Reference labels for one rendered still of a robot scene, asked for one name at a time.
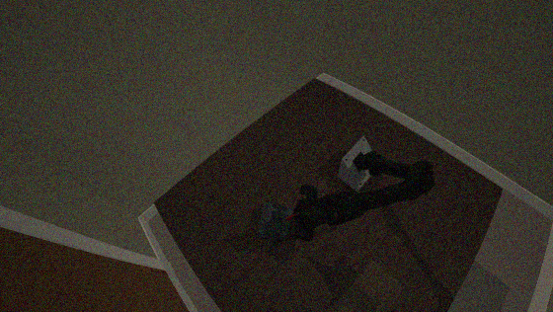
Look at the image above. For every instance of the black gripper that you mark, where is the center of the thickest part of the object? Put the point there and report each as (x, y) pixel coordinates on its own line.
(301, 206)

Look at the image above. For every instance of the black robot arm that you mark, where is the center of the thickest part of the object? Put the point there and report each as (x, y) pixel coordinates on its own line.
(419, 180)

